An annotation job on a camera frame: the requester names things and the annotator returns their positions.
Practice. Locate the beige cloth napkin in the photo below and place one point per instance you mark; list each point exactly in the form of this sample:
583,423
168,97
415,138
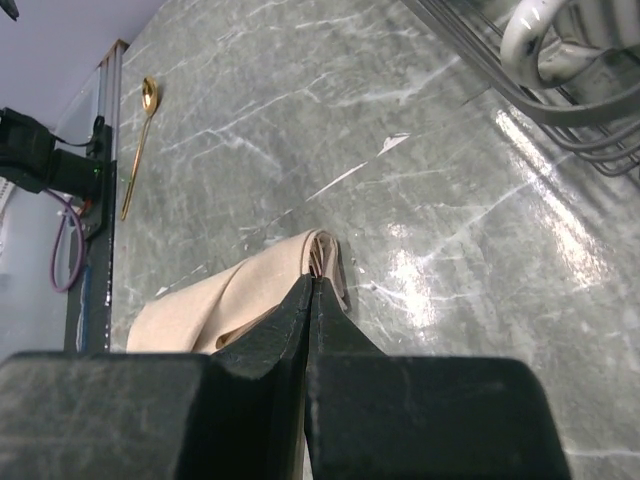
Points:
209,315

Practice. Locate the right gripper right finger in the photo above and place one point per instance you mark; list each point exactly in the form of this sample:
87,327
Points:
370,415

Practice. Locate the aluminium frame rail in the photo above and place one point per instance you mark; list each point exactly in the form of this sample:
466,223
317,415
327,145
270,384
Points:
110,70

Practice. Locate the black wire dish rack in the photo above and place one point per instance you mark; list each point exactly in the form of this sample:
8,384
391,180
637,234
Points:
595,115

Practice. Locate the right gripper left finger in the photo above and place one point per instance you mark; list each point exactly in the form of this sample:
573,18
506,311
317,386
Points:
236,414

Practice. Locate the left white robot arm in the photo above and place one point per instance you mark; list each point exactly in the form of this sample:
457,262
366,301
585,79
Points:
32,160

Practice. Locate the gold spoon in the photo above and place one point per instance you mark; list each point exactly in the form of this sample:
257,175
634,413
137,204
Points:
150,99

